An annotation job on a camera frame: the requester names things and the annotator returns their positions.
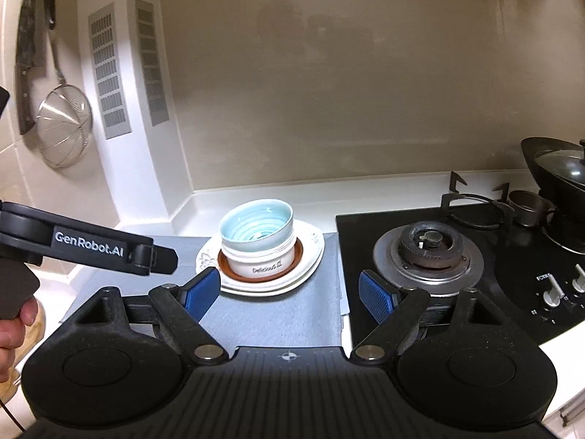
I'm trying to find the black pan support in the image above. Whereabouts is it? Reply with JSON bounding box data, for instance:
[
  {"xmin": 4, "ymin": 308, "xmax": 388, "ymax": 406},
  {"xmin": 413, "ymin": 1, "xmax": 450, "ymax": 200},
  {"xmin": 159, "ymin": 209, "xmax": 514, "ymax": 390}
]
[{"xmin": 441, "ymin": 171, "xmax": 515, "ymax": 230}]

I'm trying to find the light blue bowl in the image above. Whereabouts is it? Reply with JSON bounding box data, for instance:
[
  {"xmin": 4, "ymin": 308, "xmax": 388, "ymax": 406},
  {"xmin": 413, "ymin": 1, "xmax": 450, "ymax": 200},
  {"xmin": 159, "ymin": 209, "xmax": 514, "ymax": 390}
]
[{"xmin": 218, "ymin": 198, "xmax": 294, "ymax": 257}]

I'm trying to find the person's left hand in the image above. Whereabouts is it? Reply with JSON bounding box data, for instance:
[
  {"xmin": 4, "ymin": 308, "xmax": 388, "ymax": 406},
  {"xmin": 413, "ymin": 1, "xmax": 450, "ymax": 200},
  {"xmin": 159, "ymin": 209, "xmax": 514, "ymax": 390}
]
[{"xmin": 0, "ymin": 296, "xmax": 40, "ymax": 382}]

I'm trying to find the kitchen cleaver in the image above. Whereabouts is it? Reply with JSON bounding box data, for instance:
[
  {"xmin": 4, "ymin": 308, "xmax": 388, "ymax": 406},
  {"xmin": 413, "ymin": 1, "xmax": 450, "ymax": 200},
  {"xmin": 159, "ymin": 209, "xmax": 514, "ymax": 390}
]
[{"xmin": 16, "ymin": 0, "xmax": 45, "ymax": 135}]

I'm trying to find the white bowl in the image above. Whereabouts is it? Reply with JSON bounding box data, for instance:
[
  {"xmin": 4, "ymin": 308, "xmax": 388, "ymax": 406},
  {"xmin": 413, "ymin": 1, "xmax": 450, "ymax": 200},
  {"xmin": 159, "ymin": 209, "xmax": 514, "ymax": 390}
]
[{"xmin": 220, "ymin": 237, "xmax": 298, "ymax": 282}]

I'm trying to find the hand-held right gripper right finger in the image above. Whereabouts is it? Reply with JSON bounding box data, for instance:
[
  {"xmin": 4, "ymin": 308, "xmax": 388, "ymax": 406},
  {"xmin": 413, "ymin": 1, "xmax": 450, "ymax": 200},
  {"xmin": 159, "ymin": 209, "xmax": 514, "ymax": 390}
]
[{"xmin": 351, "ymin": 270, "xmax": 503, "ymax": 363}]

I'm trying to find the small metal cup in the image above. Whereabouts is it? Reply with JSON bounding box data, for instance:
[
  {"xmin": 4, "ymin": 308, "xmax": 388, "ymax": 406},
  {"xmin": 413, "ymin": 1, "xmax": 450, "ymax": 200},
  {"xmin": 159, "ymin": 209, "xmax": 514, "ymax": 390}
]
[{"xmin": 508, "ymin": 190, "xmax": 556, "ymax": 228}]

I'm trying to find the round gas burner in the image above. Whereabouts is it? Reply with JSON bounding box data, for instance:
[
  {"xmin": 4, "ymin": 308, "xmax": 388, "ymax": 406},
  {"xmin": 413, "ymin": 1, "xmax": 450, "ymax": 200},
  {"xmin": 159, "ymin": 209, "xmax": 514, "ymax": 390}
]
[{"xmin": 372, "ymin": 222, "xmax": 484, "ymax": 296}]

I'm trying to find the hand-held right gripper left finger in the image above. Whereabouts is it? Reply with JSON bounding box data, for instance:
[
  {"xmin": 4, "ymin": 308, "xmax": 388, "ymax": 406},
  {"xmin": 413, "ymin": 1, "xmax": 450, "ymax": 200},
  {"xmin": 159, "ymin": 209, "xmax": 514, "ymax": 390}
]
[{"xmin": 75, "ymin": 266, "xmax": 229, "ymax": 365}]

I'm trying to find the grey wall vent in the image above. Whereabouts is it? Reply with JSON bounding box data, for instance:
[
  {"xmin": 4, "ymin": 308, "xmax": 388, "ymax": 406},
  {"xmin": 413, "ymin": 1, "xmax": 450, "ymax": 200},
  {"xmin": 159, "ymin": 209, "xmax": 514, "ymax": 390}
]
[{"xmin": 88, "ymin": 4, "xmax": 133, "ymax": 140}]

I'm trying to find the grey mat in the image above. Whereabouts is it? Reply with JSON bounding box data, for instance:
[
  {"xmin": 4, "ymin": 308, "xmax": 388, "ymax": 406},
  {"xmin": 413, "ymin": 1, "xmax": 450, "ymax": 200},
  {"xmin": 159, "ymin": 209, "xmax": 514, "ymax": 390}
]
[{"xmin": 61, "ymin": 233, "xmax": 350, "ymax": 349}]

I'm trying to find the glass wok lid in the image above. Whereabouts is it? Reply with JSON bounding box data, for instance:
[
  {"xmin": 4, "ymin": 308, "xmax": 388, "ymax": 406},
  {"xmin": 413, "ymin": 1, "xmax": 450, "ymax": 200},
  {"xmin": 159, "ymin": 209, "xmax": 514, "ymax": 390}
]
[{"xmin": 532, "ymin": 139, "xmax": 585, "ymax": 184}]

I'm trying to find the brown plate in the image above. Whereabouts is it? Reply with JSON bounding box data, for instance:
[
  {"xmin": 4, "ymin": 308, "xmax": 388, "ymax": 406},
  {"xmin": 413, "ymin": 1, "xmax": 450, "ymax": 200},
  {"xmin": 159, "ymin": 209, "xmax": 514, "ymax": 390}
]
[{"xmin": 217, "ymin": 240, "xmax": 304, "ymax": 281}]

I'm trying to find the plain white plate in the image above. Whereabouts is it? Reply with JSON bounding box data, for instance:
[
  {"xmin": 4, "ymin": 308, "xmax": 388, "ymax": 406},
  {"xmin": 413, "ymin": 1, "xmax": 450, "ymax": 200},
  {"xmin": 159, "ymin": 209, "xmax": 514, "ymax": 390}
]
[{"xmin": 219, "ymin": 278, "xmax": 317, "ymax": 297}]

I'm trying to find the metal mesh strainer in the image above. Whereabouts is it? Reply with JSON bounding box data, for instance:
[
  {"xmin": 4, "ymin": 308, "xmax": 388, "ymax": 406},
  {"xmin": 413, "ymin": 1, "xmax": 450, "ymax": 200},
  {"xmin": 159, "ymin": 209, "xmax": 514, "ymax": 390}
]
[{"xmin": 37, "ymin": 0, "xmax": 93, "ymax": 168}]

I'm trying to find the black glass gas stove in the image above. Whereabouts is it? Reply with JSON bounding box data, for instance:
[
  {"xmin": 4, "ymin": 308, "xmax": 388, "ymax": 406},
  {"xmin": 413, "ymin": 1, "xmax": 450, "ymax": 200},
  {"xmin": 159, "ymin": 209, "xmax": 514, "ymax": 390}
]
[{"xmin": 336, "ymin": 201, "xmax": 585, "ymax": 346}]

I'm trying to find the thin black cable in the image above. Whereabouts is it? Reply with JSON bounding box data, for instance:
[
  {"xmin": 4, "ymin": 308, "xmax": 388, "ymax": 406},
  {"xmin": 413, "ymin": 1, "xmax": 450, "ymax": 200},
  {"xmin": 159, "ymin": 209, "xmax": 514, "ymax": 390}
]
[{"xmin": 0, "ymin": 393, "xmax": 24, "ymax": 431}]

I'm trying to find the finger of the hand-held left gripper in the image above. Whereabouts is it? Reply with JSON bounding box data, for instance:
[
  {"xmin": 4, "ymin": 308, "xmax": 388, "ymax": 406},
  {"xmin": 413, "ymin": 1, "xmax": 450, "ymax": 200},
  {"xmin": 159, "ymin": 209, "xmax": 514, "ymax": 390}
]
[{"xmin": 132, "ymin": 242, "xmax": 180, "ymax": 277}]

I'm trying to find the white plate with embossed rim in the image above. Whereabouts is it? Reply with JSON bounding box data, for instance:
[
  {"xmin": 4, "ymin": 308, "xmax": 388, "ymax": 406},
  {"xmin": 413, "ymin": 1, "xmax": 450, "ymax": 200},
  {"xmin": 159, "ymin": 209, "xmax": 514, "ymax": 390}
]
[{"xmin": 196, "ymin": 219, "xmax": 325, "ymax": 292}]

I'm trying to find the black wok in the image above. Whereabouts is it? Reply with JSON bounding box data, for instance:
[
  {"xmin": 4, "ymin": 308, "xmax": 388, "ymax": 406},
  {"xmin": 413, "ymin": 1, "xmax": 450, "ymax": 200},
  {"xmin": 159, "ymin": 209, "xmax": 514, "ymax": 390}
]
[{"xmin": 521, "ymin": 137, "xmax": 585, "ymax": 221}]

